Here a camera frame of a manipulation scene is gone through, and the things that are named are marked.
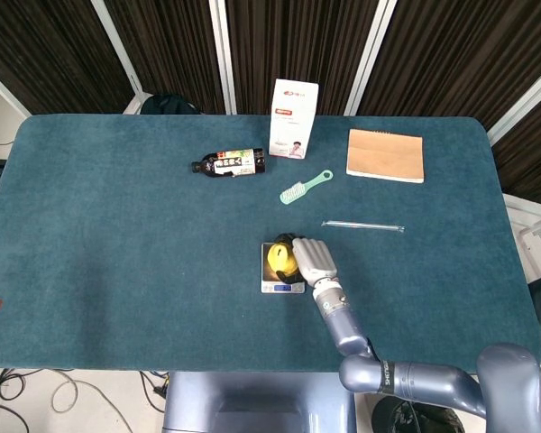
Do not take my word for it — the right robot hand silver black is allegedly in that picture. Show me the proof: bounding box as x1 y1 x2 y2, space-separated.
272 232 339 288

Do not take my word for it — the yellow round object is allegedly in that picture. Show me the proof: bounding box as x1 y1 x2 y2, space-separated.
266 242 299 277

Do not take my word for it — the small digital kitchen scale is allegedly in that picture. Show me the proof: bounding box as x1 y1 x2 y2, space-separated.
261 242 307 295

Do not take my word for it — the clear wrapped drinking straw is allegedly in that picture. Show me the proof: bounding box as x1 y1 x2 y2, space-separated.
320 219 406 234

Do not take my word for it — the mint green plastic brush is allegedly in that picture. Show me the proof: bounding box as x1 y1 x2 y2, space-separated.
279 169 335 207

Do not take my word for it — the brown kraft spiral notebook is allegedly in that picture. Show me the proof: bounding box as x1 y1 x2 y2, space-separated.
345 128 426 184

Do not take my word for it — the dark tea bottle with label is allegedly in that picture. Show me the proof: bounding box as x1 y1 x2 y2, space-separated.
190 148 268 179

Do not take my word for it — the white carton box with photo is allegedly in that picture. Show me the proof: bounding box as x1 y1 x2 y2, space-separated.
268 78 320 160

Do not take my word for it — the blue robot torso base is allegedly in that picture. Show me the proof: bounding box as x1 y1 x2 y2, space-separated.
161 371 357 433

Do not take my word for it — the blue felt table cloth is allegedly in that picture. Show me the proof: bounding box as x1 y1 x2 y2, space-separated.
0 114 541 375

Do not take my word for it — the black trash bin with liner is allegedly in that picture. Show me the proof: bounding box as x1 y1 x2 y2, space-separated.
371 395 466 433

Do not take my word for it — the black bag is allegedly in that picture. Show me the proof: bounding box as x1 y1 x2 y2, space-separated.
140 93 202 115

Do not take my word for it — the white metal rack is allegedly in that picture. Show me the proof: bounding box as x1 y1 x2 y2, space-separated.
502 193 541 277

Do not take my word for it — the dark slatted partition panel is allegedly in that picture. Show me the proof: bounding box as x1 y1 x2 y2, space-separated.
0 0 134 115
358 0 541 132
103 0 229 115
225 0 382 116
490 85 541 209

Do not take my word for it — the black and blue floor cable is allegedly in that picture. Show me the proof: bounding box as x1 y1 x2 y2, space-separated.
138 370 169 412

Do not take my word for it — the grey floor cable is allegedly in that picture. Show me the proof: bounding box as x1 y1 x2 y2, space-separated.
51 372 134 433

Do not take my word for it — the black floor cable bundle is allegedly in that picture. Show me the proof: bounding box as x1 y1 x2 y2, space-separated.
0 368 31 433

